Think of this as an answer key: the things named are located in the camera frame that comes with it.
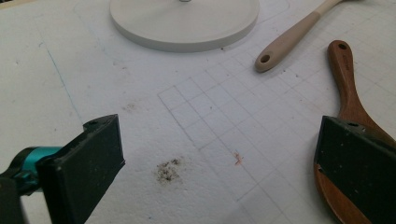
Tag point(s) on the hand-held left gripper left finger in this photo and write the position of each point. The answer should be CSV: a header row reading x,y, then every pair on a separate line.
x,y
84,168

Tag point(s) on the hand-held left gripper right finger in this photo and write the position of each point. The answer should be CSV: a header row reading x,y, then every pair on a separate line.
x,y
358,168

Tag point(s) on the brown wooden spoon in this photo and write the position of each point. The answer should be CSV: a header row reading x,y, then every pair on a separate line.
x,y
347,87

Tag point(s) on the beige ladle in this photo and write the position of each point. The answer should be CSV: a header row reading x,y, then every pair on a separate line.
x,y
289,40

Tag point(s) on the white plate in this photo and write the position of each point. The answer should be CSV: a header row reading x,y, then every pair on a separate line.
x,y
183,25

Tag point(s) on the white foam mat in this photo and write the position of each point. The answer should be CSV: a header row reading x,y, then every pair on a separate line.
x,y
93,77

